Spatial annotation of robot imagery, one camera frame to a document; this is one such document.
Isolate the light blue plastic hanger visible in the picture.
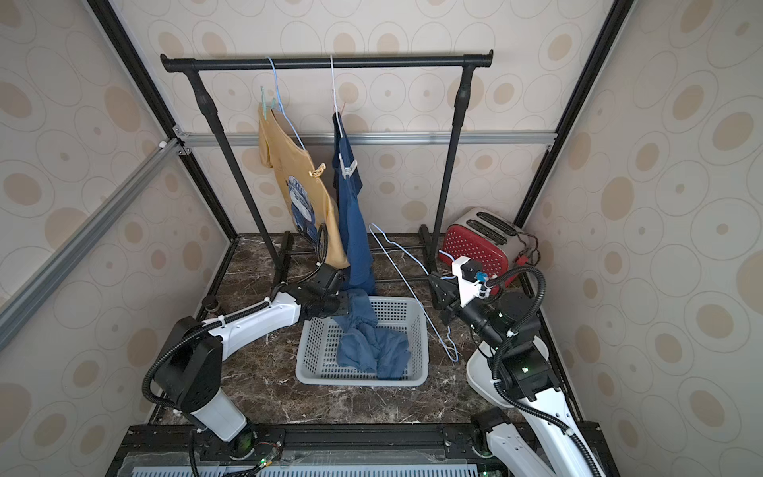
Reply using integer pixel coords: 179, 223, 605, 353
368, 223, 461, 364

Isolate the navy blue t-shirt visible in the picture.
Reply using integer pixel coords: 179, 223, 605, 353
332, 128, 376, 295

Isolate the light blue t-shirt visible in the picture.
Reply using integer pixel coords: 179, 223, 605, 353
334, 289, 411, 381

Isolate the grey plastic clothespin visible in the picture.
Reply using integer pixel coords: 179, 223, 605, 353
338, 153, 358, 179

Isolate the white wire hanger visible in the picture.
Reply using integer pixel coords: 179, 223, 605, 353
330, 56, 345, 138

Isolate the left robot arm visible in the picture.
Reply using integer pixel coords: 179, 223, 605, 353
141, 264, 347, 457

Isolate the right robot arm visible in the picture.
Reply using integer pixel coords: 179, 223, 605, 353
428, 266, 605, 476

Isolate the red polka dot toaster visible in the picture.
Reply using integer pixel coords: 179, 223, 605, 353
437, 208, 538, 277

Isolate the white plastic bin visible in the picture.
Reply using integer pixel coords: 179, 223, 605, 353
466, 336, 557, 409

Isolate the white plastic basket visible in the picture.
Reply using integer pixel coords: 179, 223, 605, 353
296, 289, 428, 388

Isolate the mustard yellow t-shirt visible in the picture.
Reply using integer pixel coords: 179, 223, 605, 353
258, 107, 349, 270

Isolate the yellow plastic clothespin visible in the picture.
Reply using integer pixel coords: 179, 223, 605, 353
309, 163, 326, 179

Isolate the teal plastic clothespin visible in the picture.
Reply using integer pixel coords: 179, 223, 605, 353
260, 87, 278, 119

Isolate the black clothes rack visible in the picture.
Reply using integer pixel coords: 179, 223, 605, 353
159, 50, 495, 287

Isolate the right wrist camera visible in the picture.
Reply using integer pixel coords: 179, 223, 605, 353
451, 256, 491, 308

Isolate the black toaster power cable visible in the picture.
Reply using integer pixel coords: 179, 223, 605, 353
503, 229, 542, 275

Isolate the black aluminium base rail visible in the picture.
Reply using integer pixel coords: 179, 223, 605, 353
103, 410, 621, 477

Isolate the pale blue wire hanger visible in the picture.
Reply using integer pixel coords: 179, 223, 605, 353
266, 57, 307, 151

